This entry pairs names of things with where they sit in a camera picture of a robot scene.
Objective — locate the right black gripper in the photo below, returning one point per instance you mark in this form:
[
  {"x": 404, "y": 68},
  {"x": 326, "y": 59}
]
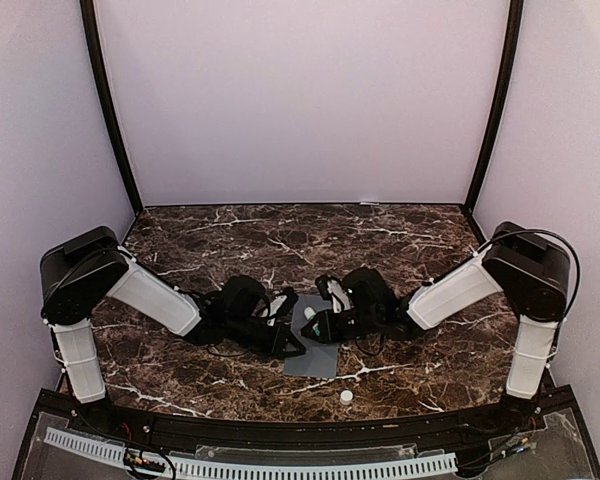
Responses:
[{"x": 324, "y": 321}]

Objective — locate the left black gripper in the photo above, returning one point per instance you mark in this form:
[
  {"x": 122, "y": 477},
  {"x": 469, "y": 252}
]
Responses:
[{"x": 276, "y": 344}]

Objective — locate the green white glue stick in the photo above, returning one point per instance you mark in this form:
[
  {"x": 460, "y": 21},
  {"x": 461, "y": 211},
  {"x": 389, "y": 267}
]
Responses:
[{"x": 311, "y": 329}]

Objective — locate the grey envelope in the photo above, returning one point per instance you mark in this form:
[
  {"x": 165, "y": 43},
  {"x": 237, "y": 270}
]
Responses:
[{"x": 320, "y": 360}]

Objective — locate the white glue stick cap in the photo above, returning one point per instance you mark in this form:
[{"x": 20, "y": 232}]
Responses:
[{"x": 346, "y": 397}]

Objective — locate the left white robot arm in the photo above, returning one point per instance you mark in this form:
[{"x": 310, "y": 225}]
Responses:
[{"x": 78, "y": 274}]

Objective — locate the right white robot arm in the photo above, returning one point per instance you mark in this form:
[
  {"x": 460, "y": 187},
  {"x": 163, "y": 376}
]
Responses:
[{"x": 537, "y": 271}]

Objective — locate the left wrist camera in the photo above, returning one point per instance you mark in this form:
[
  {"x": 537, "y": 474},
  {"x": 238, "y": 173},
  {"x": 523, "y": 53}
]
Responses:
[{"x": 280, "y": 306}]

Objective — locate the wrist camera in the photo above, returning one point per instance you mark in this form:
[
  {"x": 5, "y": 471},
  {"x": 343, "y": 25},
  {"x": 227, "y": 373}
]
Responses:
[
  {"x": 280, "y": 306},
  {"x": 331, "y": 289}
]

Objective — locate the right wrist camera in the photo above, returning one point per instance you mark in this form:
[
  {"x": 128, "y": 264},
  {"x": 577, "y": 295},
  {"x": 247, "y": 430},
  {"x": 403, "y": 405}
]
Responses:
[{"x": 331, "y": 289}]

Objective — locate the white slotted cable duct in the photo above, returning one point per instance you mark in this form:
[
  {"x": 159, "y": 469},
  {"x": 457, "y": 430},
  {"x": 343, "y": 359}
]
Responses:
[{"x": 213, "y": 462}]

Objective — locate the black front rail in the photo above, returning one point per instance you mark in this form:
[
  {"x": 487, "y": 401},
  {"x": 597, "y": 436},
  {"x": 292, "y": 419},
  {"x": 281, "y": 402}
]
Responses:
[{"x": 464, "y": 429}]

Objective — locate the right black frame post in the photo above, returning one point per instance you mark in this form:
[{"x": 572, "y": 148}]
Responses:
[{"x": 501, "y": 89}]

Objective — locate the black frame post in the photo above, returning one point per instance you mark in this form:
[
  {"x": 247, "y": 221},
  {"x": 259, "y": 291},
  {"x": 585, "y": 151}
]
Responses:
[
  {"x": 501, "y": 89},
  {"x": 99, "y": 72}
]

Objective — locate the left black frame post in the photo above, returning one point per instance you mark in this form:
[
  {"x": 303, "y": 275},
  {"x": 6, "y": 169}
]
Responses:
[{"x": 99, "y": 72}]

